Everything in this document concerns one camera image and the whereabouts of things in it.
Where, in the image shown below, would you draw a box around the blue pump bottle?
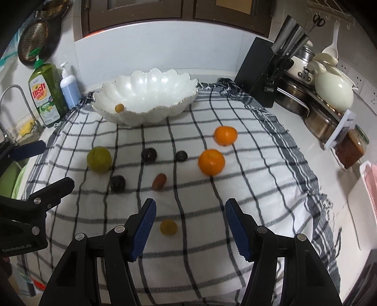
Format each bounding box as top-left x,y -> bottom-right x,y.
60,62 -> 81,109

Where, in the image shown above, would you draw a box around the checked white cloth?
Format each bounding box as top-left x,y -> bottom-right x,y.
18,82 -> 342,306

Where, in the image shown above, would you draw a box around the pink plastic rack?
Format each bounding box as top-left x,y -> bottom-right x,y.
359,161 -> 377,224

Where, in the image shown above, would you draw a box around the white ladle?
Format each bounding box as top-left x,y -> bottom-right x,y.
312,22 -> 340,67

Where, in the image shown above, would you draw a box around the white scalloped bowl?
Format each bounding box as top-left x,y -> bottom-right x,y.
90,68 -> 198,127

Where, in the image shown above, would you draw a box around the reddish brown jujube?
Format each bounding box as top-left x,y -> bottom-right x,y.
152,173 -> 167,191

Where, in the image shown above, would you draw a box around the steel lidded pot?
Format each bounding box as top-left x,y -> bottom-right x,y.
295,41 -> 316,64

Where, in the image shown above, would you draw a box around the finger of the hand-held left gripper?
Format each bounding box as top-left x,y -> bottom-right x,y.
0,141 -> 47,180
0,177 -> 75,236

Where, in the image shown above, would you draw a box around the green dish soap bottle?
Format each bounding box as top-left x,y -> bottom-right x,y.
28,50 -> 69,128

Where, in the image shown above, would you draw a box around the cream ceramic pot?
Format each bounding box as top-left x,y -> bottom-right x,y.
305,60 -> 355,112

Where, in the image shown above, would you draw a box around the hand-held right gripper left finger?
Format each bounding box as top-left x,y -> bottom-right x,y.
38,198 -> 157,306

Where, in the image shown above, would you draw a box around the green plum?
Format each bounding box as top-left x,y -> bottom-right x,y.
86,146 -> 113,173

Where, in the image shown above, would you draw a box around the hanging dark pan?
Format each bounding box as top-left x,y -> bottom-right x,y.
41,0 -> 74,58

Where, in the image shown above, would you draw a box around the white enamel pot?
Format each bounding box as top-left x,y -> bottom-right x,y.
285,56 -> 313,86

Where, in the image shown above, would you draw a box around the glass jar with brown paste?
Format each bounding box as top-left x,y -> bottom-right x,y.
336,124 -> 370,169

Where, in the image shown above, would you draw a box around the low steel pot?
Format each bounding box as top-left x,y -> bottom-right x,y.
304,100 -> 343,139

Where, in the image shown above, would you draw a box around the orange mandarin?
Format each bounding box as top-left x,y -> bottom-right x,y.
214,126 -> 238,146
198,149 -> 226,176

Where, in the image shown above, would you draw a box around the black knife block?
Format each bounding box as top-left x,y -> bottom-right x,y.
234,37 -> 291,108

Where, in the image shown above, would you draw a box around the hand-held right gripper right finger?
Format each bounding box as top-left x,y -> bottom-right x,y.
224,198 -> 344,306

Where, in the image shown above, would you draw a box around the yellow sponge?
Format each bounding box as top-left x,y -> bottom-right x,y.
19,124 -> 37,137

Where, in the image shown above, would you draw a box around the white wire rack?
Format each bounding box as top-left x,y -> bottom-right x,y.
306,0 -> 355,29

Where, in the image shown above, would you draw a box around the steel faucet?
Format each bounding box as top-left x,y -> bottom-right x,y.
0,85 -> 42,143

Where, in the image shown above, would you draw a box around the white shelf bracket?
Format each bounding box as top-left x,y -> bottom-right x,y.
324,109 -> 358,150

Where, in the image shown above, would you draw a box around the white wall sockets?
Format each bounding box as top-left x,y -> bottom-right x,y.
337,60 -> 377,105

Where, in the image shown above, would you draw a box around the green plate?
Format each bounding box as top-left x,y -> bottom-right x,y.
0,163 -> 28,201

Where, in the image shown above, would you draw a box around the steel handled knife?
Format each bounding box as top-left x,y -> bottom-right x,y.
295,32 -> 310,58
273,16 -> 299,54
287,25 -> 306,56

